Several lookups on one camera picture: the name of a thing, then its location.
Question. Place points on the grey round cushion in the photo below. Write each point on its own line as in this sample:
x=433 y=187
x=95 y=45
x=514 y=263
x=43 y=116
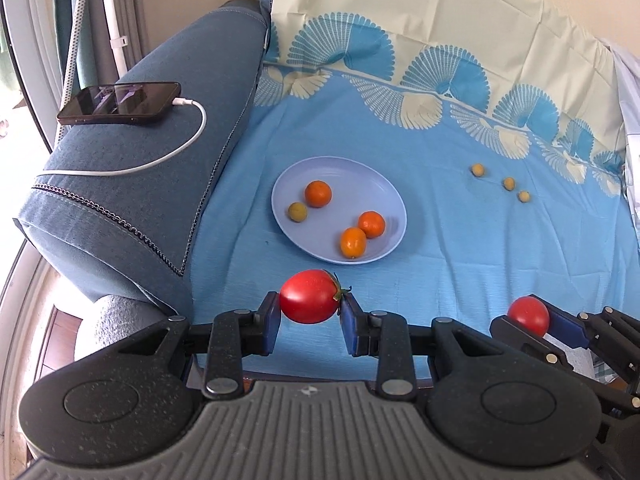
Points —
x=112 y=317

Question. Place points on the black smartphone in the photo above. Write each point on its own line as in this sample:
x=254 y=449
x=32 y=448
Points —
x=120 y=102

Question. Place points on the blue fan-patterned blanket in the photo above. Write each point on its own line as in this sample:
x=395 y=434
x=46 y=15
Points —
x=450 y=240

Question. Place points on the white window frame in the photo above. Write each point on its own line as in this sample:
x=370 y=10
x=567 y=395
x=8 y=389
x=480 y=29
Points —
x=25 y=35

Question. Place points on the red tomato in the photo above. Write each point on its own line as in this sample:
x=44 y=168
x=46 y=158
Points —
x=307 y=297
x=527 y=314

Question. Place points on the small yellow round fruit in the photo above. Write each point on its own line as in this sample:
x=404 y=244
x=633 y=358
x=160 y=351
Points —
x=509 y=183
x=478 y=170
x=297 y=211
x=524 y=196

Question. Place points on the white cloth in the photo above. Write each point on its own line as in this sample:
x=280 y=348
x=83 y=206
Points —
x=631 y=100

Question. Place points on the small mandarin orange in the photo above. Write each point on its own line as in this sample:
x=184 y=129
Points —
x=353 y=243
x=371 y=224
x=318 y=194

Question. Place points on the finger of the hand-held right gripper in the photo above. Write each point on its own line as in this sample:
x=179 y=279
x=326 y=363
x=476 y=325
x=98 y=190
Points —
x=525 y=342
x=567 y=327

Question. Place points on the blue sofa armrest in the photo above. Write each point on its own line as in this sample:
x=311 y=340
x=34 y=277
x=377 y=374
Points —
x=165 y=200

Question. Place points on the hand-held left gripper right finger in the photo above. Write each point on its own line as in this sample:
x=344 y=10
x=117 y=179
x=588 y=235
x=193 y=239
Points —
x=350 y=331

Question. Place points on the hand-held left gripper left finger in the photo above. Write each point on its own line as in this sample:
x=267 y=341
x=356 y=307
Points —
x=272 y=329

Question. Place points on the white pole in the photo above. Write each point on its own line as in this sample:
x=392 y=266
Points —
x=114 y=15

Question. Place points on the light blue plate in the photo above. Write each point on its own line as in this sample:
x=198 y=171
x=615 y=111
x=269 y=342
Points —
x=345 y=185

